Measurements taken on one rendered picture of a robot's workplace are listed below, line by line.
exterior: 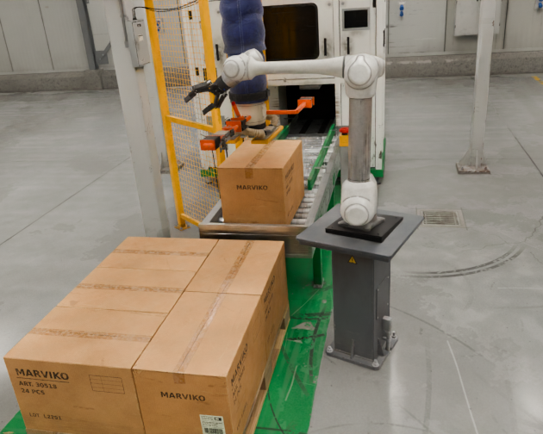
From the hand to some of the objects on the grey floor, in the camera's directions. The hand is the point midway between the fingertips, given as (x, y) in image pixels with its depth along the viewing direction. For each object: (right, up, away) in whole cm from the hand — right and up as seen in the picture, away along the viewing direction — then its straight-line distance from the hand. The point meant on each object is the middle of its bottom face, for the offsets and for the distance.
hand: (196, 105), depth 269 cm
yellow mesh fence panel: (-18, -74, +184) cm, 199 cm away
